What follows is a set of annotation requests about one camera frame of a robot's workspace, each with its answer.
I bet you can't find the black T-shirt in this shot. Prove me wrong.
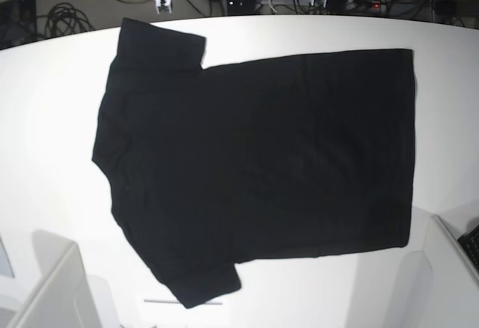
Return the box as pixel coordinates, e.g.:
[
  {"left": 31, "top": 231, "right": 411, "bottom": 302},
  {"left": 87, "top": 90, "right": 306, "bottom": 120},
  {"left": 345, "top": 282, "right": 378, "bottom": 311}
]
[{"left": 92, "top": 19, "right": 415, "bottom": 309}]

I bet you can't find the white table slot plate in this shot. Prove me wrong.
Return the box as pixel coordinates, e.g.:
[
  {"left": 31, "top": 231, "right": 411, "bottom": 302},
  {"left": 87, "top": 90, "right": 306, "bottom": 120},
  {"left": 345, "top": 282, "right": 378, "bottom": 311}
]
[{"left": 143, "top": 298, "right": 223, "bottom": 306}]

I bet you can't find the power strip with red light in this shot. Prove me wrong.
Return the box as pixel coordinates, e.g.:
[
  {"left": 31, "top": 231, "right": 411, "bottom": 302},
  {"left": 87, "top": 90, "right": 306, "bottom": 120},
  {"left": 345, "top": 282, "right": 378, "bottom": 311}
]
[{"left": 341, "top": 0, "right": 392, "bottom": 13}]

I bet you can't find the white partition panel left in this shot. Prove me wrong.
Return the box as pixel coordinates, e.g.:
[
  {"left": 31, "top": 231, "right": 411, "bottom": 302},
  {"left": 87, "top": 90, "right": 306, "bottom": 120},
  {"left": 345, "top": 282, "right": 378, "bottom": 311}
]
[{"left": 1, "top": 230, "right": 121, "bottom": 327}]

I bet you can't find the white partition panel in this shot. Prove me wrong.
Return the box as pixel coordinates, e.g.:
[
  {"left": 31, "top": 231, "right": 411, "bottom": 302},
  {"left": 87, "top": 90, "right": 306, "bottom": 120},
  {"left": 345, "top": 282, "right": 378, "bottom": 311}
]
[
  {"left": 384, "top": 216, "right": 478, "bottom": 327},
  {"left": 1, "top": 230, "right": 121, "bottom": 327}
]

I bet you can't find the white partition panel right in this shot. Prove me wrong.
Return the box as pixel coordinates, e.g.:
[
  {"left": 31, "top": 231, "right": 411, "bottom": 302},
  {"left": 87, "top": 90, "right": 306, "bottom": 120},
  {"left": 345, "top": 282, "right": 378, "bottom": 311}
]
[{"left": 384, "top": 216, "right": 478, "bottom": 327}]

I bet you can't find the black keyboard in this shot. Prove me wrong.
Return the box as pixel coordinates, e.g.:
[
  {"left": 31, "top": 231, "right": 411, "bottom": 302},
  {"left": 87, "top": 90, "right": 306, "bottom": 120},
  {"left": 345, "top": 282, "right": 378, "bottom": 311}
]
[{"left": 458, "top": 226, "right": 479, "bottom": 271}]

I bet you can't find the coiled black cable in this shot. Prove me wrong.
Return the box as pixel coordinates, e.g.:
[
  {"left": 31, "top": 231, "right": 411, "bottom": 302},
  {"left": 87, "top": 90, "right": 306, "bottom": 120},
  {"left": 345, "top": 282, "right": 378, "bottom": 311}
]
[{"left": 43, "top": 1, "right": 94, "bottom": 39}]

